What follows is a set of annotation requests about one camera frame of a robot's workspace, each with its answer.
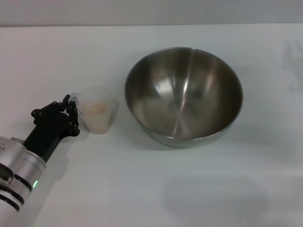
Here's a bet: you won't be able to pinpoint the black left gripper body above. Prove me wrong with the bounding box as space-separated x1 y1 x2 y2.
22 112 71 164

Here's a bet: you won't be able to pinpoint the stainless steel mixing bowl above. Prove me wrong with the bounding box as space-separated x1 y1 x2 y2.
124 46 244 149

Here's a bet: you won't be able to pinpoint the rice grains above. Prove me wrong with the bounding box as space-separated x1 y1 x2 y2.
85 101 107 114

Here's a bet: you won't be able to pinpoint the clear plastic measuring cup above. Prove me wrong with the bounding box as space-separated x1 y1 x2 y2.
70 85 120 135

